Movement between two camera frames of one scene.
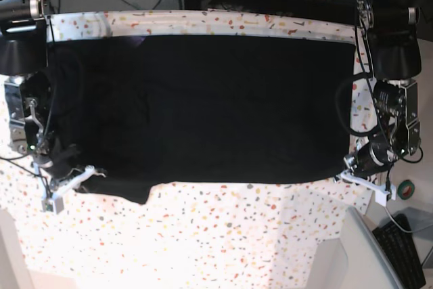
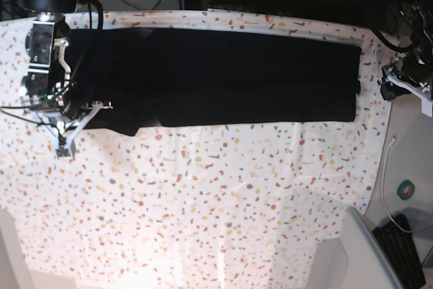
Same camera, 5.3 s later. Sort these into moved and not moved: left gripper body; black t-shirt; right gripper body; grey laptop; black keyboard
Moved: black t-shirt; right gripper body; left gripper body
Not moved: grey laptop; black keyboard
